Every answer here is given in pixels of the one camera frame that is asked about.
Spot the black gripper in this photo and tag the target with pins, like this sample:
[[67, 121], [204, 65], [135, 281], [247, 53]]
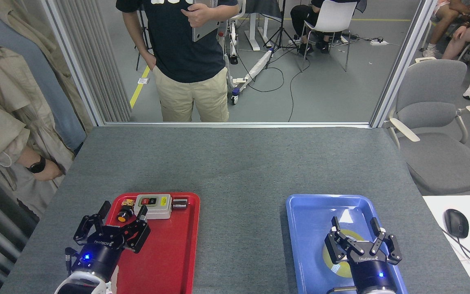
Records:
[[371, 273], [100, 257]]

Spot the yellow tape roll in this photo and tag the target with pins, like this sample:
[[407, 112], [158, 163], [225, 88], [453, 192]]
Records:
[[343, 272]]

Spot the grey laptop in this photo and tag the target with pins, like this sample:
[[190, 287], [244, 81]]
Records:
[[204, 32]]

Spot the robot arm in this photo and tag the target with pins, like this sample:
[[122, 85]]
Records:
[[375, 292]]

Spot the hand of person beside table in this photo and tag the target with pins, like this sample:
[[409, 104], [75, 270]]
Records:
[[51, 172]]

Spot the standing person's left hand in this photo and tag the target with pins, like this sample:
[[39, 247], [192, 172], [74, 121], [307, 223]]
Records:
[[200, 15]]

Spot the black orange push button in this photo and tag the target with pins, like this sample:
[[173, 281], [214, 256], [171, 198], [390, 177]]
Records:
[[124, 215]]

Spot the small yellow brown connector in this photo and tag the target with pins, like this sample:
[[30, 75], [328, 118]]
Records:
[[128, 202]]

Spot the blue plastic tray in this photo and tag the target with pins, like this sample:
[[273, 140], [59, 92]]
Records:
[[308, 253]]

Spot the red plastic tray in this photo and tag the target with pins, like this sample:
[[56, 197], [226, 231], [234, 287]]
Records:
[[169, 253]]

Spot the white desk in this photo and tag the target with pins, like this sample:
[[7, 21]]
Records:
[[435, 208]]

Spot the black computer mouse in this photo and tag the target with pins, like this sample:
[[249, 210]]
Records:
[[456, 222]]

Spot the black wristwatch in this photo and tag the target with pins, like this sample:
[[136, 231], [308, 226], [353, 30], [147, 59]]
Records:
[[36, 165]]

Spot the grey office chair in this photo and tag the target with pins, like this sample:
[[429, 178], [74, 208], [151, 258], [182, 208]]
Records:
[[431, 90]]

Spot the person beside table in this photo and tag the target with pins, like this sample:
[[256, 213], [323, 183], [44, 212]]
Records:
[[2, 102]]

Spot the grey ribbed partition panel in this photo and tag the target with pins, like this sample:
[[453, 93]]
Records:
[[96, 57]]

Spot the standing person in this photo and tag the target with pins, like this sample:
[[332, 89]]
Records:
[[190, 57]]

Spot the black tripod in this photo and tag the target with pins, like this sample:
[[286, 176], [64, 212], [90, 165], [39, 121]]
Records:
[[142, 41], [280, 28]]

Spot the white power strip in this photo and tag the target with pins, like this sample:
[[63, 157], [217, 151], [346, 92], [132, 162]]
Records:
[[379, 42]]

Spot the white chair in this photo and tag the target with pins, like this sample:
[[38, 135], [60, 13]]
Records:
[[333, 16]]

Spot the seated person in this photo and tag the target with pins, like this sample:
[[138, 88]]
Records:
[[443, 16], [467, 34]]

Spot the person seated on white chair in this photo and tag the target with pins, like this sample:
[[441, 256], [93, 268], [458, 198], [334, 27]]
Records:
[[300, 18]]

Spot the grey two-button switch box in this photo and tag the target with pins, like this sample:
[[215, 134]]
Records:
[[157, 208]]

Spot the small black silver switch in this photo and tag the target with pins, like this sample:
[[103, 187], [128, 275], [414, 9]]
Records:
[[180, 203]]

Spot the silver aluminium rail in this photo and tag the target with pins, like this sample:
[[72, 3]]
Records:
[[239, 124]]

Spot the silver aluminium post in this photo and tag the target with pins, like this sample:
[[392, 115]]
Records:
[[402, 61], [72, 61]]

